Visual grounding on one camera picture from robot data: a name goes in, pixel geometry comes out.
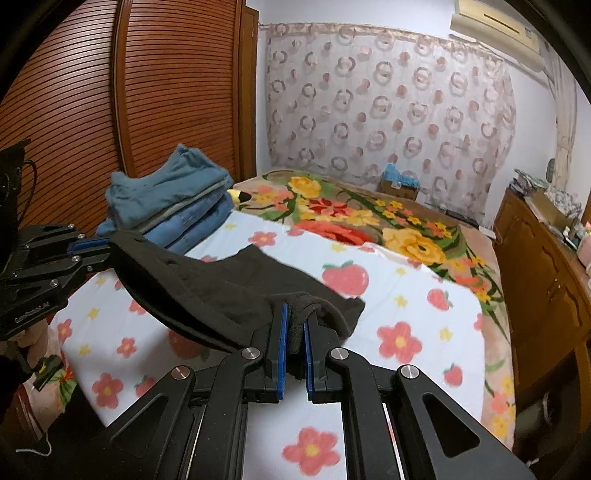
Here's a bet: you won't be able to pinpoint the blue denim folded jeans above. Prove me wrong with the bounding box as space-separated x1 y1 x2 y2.
96 189 233 254

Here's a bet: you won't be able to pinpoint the white floral strawberry sheet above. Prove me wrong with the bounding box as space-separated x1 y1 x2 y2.
51 212 485 479

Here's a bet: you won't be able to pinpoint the cardboard box on cabinet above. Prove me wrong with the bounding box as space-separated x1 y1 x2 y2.
525 190 574 230

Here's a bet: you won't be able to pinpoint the teal folded garment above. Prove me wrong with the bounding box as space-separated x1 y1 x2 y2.
97 144 231 235

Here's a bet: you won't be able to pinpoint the cardboard box with blue cloth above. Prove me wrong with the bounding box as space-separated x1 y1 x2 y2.
379 163 420 201

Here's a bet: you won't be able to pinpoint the white air conditioner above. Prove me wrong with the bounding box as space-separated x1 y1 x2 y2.
450 0 546 73

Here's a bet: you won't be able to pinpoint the yellow plush toy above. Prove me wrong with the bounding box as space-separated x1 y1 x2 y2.
228 189 252 205

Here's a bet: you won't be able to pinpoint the patterned sheer curtain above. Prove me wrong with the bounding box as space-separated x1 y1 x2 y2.
264 23 516 222

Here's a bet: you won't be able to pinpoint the floral colourful blanket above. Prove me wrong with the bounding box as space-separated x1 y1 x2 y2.
235 170 516 447

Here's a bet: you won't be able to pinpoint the black pants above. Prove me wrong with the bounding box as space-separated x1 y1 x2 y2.
109 231 365 356

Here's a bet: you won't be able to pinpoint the wooden sideboard cabinet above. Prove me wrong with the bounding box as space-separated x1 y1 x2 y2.
491 186 591 416

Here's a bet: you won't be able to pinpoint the wooden louvred wardrobe door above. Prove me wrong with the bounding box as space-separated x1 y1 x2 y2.
1 1 256 233

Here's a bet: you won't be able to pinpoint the grey folded garment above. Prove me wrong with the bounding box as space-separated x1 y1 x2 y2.
134 180 228 234

